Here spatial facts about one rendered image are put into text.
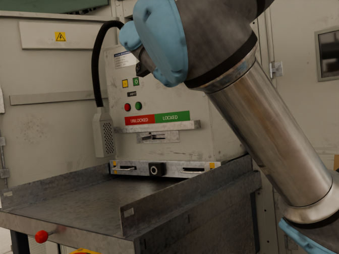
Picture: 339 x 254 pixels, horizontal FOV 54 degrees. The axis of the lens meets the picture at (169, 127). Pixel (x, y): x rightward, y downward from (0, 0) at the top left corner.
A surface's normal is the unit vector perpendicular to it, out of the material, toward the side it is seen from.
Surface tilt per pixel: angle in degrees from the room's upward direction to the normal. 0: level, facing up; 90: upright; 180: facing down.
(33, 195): 90
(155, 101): 90
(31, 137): 90
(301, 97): 90
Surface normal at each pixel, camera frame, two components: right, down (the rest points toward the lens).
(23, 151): 0.51, -0.01
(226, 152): 0.79, -0.05
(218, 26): 0.32, 0.14
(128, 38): -0.40, -0.17
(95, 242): -0.61, 0.11
